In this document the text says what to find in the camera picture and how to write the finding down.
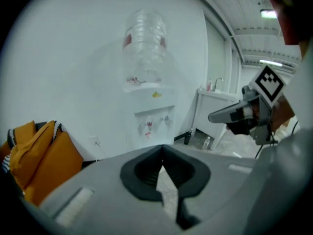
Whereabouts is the clear water bottle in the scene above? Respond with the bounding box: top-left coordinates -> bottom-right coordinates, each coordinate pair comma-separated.
121,7 -> 169,88

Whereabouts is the person's red shirt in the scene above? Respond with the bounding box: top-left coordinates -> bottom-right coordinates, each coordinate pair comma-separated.
278,0 -> 313,46

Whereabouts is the orange sofa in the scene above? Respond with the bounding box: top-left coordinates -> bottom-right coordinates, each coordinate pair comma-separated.
0,120 -> 85,208

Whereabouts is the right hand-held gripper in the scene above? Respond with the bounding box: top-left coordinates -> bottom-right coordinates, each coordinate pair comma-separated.
207,65 -> 287,146

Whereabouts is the person's right forearm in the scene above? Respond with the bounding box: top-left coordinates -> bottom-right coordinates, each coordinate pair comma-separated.
270,94 -> 296,134

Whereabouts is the white water dispenser cabinet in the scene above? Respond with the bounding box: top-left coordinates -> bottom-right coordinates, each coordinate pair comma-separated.
122,82 -> 177,152

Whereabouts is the white sink cabinet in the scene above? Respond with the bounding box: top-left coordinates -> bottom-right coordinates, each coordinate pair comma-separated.
190,88 -> 242,152

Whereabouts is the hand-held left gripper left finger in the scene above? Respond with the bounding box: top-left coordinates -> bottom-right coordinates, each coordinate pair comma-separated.
39,144 -> 183,235

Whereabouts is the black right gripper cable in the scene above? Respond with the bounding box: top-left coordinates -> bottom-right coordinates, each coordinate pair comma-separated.
254,121 -> 300,159

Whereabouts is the metal faucet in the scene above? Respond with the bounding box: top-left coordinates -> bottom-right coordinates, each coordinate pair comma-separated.
213,77 -> 225,92

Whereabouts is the large orange cushion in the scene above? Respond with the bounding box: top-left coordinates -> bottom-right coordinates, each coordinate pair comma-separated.
11,120 -> 59,191

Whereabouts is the ceiling light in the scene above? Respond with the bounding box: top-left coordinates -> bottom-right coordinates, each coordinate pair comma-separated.
258,58 -> 291,67
260,8 -> 279,20

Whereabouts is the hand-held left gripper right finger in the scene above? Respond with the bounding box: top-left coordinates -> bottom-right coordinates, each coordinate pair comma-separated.
162,144 -> 257,235

